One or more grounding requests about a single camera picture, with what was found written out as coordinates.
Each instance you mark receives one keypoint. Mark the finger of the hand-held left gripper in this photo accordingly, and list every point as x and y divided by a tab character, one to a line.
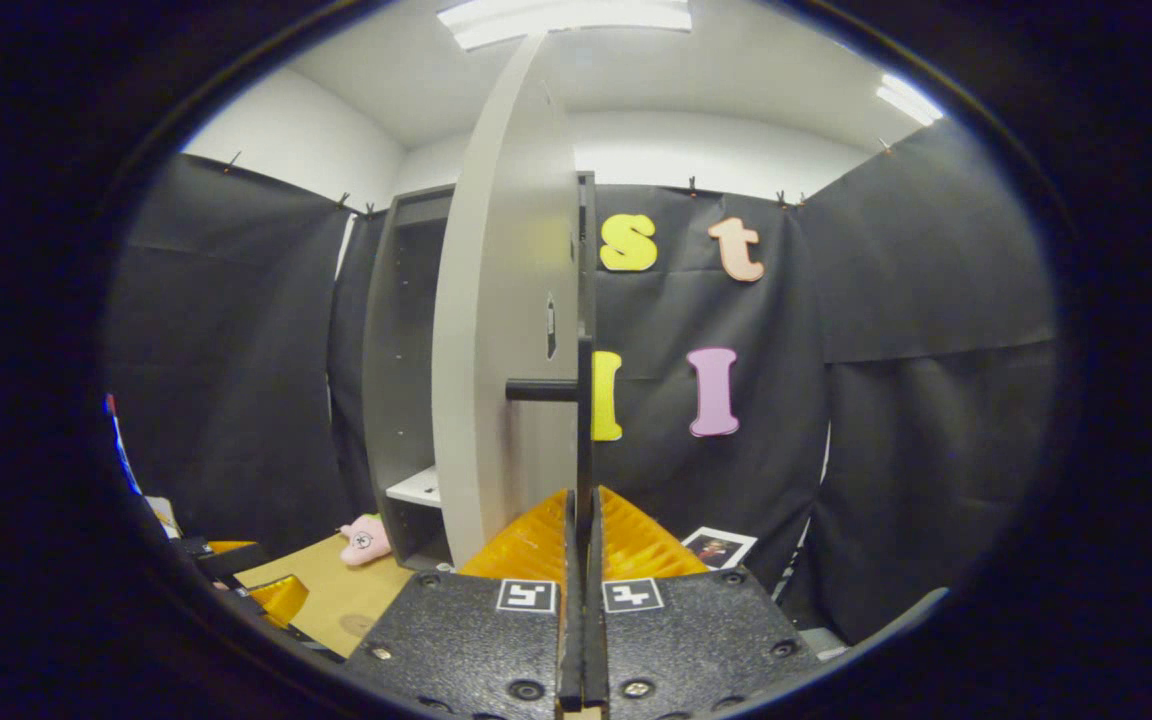
281	600
231	560

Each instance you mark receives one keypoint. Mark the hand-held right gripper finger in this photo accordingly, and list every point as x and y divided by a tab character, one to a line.
596	620
572	620

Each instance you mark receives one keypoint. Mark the white cabinet shelf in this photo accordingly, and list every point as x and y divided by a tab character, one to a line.
416	487

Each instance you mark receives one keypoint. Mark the pink plush toy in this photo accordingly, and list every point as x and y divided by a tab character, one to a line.
366	542

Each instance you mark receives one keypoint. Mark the white book with portrait cover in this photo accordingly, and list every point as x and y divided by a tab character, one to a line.
718	548

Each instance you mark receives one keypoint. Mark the black backdrop cloth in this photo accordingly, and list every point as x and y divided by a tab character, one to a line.
886	400

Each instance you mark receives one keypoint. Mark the long ceiling light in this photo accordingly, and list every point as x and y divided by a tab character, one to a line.
566	18

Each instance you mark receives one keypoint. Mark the small ceiling light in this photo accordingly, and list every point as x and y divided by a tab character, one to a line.
908	100

